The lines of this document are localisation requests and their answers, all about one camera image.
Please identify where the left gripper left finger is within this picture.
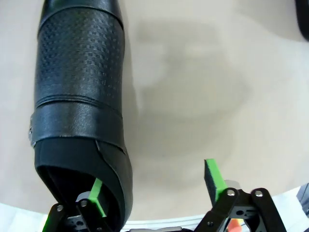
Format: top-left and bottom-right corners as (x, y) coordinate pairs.
(42, 178), (108, 232)

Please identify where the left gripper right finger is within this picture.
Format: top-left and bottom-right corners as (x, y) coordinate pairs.
(193, 158), (288, 232)

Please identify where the black leather buckle shoe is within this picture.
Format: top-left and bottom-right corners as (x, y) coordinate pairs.
(30, 0), (135, 230)
(295, 0), (309, 41)

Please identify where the small orange object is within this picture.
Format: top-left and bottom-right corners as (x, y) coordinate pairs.
(228, 218), (242, 232)

